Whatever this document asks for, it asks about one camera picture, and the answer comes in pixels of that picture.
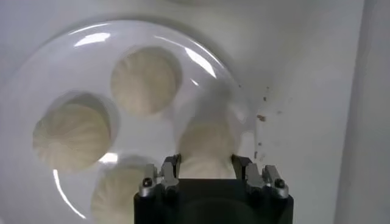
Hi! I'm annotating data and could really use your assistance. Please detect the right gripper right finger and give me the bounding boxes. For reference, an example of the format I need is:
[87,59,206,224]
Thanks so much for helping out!
[230,153,289,199]

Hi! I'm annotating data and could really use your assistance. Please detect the white steamed baozi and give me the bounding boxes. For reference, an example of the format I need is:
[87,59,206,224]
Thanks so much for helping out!
[32,102,112,171]
[90,166,147,224]
[110,46,180,116]
[176,120,241,180]

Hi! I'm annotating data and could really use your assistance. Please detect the white round plate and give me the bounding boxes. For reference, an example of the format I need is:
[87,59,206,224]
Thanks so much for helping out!
[0,19,260,224]

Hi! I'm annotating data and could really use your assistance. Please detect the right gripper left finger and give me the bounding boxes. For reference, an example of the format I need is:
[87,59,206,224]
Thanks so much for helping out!
[138,153,183,198]

